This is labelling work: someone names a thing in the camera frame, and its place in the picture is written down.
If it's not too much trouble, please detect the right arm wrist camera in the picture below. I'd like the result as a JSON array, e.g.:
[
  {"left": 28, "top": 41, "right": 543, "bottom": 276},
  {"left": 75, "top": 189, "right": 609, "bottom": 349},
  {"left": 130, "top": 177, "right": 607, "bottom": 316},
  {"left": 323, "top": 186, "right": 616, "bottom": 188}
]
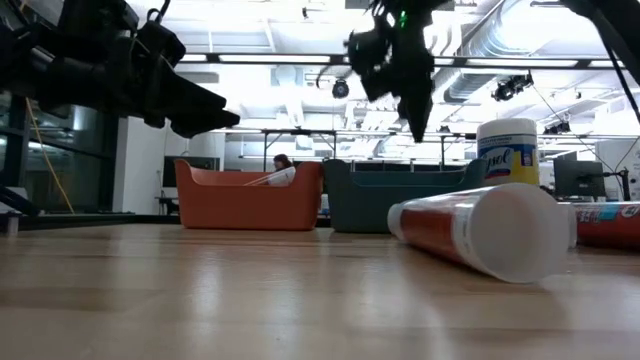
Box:
[{"left": 346, "top": 24, "right": 399, "bottom": 103}]

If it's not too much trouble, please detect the black computer monitor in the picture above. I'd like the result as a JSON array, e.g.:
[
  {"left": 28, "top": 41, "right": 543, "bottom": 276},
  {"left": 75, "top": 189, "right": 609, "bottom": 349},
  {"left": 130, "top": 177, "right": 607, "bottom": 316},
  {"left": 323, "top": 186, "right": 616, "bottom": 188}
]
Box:
[
  {"left": 553, "top": 158, "right": 607, "bottom": 199},
  {"left": 162, "top": 155, "right": 221, "bottom": 189}
]

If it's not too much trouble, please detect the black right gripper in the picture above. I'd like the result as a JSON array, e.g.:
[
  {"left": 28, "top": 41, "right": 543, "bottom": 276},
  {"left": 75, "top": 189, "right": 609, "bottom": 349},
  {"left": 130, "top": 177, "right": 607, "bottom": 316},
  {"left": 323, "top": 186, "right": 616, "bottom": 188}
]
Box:
[{"left": 392, "top": 22, "right": 436, "bottom": 145}]

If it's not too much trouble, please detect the black track light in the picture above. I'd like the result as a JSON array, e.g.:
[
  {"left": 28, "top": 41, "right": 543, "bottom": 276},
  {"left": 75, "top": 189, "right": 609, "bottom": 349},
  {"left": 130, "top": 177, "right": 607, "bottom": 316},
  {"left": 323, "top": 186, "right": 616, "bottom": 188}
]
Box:
[
  {"left": 491, "top": 72, "right": 535, "bottom": 103},
  {"left": 543, "top": 119, "right": 572, "bottom": 136}
]

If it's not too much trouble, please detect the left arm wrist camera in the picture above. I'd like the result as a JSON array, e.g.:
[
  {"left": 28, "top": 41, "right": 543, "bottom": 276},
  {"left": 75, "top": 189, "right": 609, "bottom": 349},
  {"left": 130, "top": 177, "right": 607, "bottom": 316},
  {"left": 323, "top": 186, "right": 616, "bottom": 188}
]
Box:
[{"left": 135, "top": 19, "right": 187, "bottom": 69}]

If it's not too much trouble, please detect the orange plastic bin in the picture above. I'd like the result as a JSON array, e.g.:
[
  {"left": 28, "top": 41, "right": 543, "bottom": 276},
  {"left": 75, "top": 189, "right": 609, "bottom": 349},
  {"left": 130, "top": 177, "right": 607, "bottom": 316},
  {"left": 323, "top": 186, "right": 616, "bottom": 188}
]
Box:
[{"left": 173, "top": 158, "right": 325, "bottom": 232}]

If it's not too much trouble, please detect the red sealant tube with nozzle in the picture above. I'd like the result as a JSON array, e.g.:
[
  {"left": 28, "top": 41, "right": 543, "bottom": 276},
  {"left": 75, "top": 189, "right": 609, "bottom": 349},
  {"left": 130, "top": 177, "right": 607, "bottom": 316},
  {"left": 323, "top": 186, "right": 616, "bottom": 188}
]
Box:
[{"left": 386, "top": 181, "right": 579, "bottom": 285}]

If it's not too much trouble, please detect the yellow hanging cable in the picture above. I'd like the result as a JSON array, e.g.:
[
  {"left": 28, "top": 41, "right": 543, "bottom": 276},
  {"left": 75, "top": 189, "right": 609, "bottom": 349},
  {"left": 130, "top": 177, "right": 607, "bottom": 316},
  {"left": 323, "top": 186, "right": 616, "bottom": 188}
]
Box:
[{"left": 23, "top": 97, "right": 76, "bottom": 216}]

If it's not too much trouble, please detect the teal plastic bin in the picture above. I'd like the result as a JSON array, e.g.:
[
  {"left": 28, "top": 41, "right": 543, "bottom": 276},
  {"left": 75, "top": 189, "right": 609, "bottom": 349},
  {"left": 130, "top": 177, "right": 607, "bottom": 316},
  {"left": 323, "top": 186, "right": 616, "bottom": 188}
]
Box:
[{"left": 322, "top": 157, "right": 489, "bottom": 235}]

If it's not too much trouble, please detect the Lysol wipes canister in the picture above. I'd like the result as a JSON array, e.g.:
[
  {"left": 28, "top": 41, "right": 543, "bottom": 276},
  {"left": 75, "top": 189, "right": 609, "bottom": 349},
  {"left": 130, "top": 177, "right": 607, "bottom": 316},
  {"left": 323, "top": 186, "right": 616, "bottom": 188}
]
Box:
[{"left": 475, "top": 117, "right": 541, "bottom": 187}]

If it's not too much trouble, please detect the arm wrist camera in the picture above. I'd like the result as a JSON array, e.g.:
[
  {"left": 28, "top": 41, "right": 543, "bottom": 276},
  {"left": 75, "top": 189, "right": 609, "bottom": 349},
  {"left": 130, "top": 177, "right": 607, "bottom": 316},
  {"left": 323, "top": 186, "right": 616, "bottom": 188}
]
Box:
[
  {"left": 346, "top": 24, "right": 399, "bottom": 103},
  {"left": 135, "top": 19, "right": 187, "bottom": 69}
]

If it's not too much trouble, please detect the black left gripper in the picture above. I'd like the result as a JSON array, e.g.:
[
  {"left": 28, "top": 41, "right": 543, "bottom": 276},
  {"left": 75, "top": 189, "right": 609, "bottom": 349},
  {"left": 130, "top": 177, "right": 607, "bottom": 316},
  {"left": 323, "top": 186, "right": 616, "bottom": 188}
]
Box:
[{"left": 84, "top": 54, "right": 241, "bottom": 140}]

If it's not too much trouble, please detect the overhead black light bar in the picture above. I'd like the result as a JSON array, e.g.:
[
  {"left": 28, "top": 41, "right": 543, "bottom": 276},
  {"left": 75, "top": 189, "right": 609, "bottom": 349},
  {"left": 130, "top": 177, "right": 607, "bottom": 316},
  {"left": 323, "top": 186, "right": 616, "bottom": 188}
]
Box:
[{"left": 177, "top": 51, "right": 626, "bottom": 70}]

